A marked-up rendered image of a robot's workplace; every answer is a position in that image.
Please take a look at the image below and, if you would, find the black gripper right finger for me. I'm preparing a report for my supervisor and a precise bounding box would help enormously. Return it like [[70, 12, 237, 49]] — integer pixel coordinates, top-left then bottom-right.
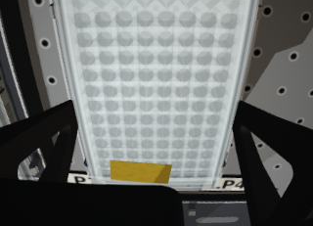
[[232, 100, 313, 226]]

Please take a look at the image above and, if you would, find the clear plastic microplate lid with yellow tape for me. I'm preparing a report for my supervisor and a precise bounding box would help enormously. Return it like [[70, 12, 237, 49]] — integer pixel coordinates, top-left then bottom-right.
[[0, 103, 32, 180], [53, 0, 259, 191]]

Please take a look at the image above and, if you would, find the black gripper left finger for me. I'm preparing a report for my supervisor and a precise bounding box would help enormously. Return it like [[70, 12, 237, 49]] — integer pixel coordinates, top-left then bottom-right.
[[0, 100, 78, 182]]

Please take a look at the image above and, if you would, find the grey perforated base plate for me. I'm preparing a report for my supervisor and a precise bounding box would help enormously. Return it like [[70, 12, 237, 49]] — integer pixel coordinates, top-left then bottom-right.
[[19, 0, 313, 197]]

